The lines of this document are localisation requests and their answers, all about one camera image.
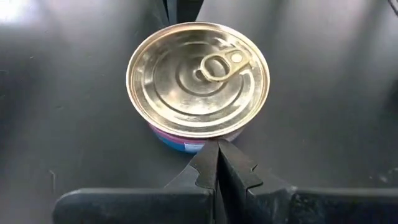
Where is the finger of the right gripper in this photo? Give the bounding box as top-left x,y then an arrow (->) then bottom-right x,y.
177,0 -> 205,23
162,0 -> 175,24

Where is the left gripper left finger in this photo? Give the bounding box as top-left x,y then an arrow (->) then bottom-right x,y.
52,139 -> 220,224

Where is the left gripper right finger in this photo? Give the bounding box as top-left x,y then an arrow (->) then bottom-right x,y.
218,139 -> 398,224

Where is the blue label seafood can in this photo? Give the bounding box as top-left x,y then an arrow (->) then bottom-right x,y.
126,21 -> 271,154

